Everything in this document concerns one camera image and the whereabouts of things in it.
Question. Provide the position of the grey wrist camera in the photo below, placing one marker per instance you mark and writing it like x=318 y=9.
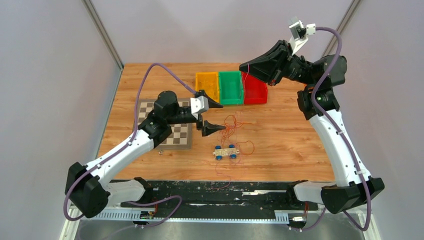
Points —
x=198 y=106
x=299 y=34

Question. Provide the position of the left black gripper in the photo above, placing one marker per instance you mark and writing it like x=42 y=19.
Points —
x=208 y=128

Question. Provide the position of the wooden chessboard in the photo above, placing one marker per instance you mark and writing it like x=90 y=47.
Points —
x=181 y=136

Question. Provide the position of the red plastic bin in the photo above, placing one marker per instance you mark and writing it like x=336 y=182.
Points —
x=255 y=91

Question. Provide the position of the green plastic bin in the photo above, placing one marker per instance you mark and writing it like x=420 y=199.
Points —
x=231 y=88

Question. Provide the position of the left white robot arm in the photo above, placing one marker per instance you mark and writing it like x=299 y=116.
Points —
x=90 y=188

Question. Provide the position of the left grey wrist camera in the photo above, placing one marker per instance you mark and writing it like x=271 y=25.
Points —
x=198 y=106

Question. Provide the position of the yellow plastic bin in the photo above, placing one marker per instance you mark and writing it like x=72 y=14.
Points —
x=208 y=81

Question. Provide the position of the wooden toy car blue wheels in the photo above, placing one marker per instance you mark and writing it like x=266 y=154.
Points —
x=220 y=152

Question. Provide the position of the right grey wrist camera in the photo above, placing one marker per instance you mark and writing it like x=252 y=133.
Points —
x=299 y=34

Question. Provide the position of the left aluminium frame post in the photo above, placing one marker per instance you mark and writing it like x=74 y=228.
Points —
x=96 y=19

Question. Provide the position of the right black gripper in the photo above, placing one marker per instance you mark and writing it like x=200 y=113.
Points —
x=270 y=71

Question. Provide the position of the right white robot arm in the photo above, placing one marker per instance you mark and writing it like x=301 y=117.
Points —
x=354 y=185

